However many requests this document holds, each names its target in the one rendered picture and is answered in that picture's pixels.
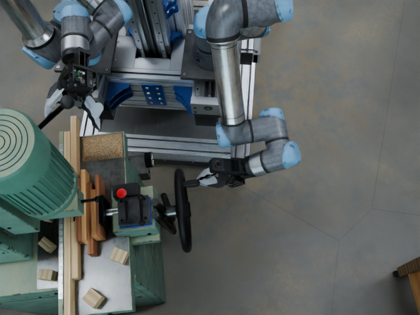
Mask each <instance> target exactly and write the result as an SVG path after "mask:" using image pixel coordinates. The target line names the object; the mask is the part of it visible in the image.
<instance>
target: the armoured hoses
mask: <svg viewBox="0 0 420 315"><path fill-rule="evenodd" d="M161 199H162V201H163V204H161V203H160V202H159V201H158V200H157V199H155V198H154V199H152V200H151V205H152V206H154V207H155V208H156V209H157V210H158V211H153V212H152V213H151V216H152V218H154V219H155V220H156V221H157V222H158V223H159V224H160V225H161V226H162V227H163V228H164V229H166V230H167V231H168V232H169V233H170V234H172V235H175V234H176V233H177V230H176V227H175V224H174V221H175V220H176V217H175V216H174V217H166V219H165V218H164V217H163V216H162V215H161V214H164V213H165V212H166V208H165V207H169V206H171V204H170V202H169V199H168V196H167V194H166V193H162V194H161ZM160 213H161V214H160Z"/></svg>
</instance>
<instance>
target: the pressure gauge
mask: <svg viewBox="0 0 420 315"><path fill-rule="evenodd" d="M144 163H145V165H146V167H147V168H153V167H154V156H153V152H152V151H151V152H145V153H144Z"/></svg>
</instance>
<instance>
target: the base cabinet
mask: <svg viewBox="0 0 420 315"><path fill-rule="evenodd" d="M134 168H135V167H134ZM135 180H136V183H138V184H139V186H140V187H145V186H144V184H143V182H142V180H141V178H140V177H139V174H138V172H137V171H136V168H135ZM139 260H140V272H141V284H140V285H134V287H135V300H136V306H145V305H151V304H161V303H166V293H165V284H164V267H163V250H162V241H161V242H155V243H149V244H139ZM0 308H4V309H11V310H15V311H21V312H25V313H31V314H38V315H58V294H53V295H47V296H36V297H25V298H19V299H9V300H3V301H0Z"/></svg>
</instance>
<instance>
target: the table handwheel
mask: <svg viewBox="0 0 420 315"><path fill-rule="evenodd" d="M185 181H186V180H185V177H184V172H183V170H182V169H180V168H179V169H176V170H175V173H174V190H175V200H176V204H175V206H169V207H165V208H166V212H165V213H164V214H161V213H160V214H161V215H162V216H163V217H164V218H169V217H174V216H176V217H177V223H178V228H179V235H180V240H181V246H182V249H183V251H184V252H185V253H189V252H191V249H192V235H191V220H190V217H191V205H190V202H189V201H188V192H187V187H183V182H185Z"/></svg>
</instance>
